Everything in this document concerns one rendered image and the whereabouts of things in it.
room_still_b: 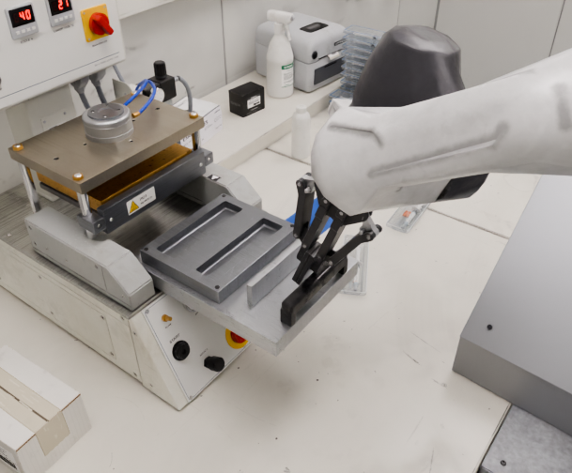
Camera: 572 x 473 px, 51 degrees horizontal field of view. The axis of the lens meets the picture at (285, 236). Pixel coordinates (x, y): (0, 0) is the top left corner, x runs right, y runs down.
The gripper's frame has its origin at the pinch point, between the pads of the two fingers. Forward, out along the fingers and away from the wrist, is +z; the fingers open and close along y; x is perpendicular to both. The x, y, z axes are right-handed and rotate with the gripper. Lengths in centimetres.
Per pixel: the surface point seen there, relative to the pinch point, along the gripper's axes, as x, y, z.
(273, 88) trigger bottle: 81, -56, 42
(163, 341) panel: -13.6, -11.7, 21.5
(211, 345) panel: -6.0, -6.8, 26.2
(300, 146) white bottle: 62, -33, 37
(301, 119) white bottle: 62, -36, 30
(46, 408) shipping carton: -32.0, -16.9, 26.1
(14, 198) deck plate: -8, -56, 31
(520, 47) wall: 247, -20, 62
